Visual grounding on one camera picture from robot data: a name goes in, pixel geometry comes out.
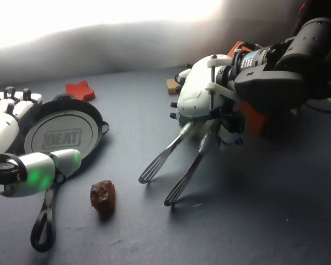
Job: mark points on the red star block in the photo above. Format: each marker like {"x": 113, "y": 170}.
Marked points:
{"x": 81, "y": 89}

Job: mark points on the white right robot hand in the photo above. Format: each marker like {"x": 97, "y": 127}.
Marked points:
{"x": 194, "y": 88}

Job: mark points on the large orange block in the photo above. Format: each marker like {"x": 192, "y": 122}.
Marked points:
{"x": 255, "y": 118}

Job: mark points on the black cast iron skillet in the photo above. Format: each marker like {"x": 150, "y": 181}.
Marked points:
{"x": 63, "y": 129}

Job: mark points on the brown food piece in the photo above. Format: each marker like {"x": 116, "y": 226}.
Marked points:
{"x": 103, "y": 196}

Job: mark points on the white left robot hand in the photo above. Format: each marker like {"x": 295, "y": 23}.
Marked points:
{"x": 36, "y": 165}

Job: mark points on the grey table cloth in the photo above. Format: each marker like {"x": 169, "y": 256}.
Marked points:
{"x": 237, "y": 207}

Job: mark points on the tan wooden block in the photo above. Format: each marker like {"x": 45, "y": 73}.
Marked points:
{"x": 172, "y": 87}

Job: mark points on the white backdrop sheet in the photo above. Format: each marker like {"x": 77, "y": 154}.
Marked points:
{"x": 99, "y": 36}

